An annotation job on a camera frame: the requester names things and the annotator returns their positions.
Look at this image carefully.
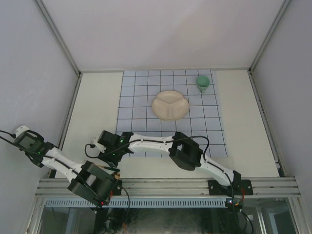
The gold fork green handle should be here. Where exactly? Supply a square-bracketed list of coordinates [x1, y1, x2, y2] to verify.
[96, 165, 120, 172]

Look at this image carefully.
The cream divided plate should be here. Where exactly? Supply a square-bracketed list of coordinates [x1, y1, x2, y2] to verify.
[152, 90, 189, 120]

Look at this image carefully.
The white black-grid tablecloth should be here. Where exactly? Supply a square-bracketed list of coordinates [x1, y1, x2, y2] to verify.
[115, 69, 229, 158]

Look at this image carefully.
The gold spoon green handle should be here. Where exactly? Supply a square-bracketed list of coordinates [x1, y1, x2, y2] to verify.
[113, 172, 120, 180]

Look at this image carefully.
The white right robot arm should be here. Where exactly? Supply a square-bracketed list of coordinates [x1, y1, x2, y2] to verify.
[92, 131, 242, 195]

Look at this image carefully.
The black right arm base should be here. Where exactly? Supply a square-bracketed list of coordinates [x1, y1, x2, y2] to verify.
[208, 179, 254, 196]

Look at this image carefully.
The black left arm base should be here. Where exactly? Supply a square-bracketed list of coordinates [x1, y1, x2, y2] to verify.
[109, 180, 122, 197]

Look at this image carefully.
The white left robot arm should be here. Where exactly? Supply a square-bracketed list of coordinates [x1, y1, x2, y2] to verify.
[13, 126, 118, 207]

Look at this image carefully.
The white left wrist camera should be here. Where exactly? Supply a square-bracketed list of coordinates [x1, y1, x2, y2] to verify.
[15, 125, 30, 137]

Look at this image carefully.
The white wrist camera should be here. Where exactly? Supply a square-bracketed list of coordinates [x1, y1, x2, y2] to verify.
[15, 125, 30, 137]
[91, 137, 106, 153]

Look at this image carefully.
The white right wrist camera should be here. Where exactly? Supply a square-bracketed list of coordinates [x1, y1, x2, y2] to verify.
[91, 137, 106, 153]

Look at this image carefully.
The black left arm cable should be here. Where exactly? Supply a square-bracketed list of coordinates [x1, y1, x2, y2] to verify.
[0, 130, 110, 208]

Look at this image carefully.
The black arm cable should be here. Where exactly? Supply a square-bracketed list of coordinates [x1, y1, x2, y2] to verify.
[0, 130, 110, 208]
[84, 136, 236, 198]

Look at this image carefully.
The aluminium enclosure frame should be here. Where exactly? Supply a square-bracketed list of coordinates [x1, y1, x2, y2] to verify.
[34, 0, 295, 178]

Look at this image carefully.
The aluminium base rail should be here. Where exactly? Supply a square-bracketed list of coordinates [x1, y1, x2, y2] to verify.
[35, 177, 300, 198]

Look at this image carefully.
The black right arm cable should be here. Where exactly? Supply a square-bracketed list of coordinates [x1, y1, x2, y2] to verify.
[84, 136, 236, 198]

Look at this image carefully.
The blue slotted cable duct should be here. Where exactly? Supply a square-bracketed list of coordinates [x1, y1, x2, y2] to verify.
[44, 197, 227, 208]

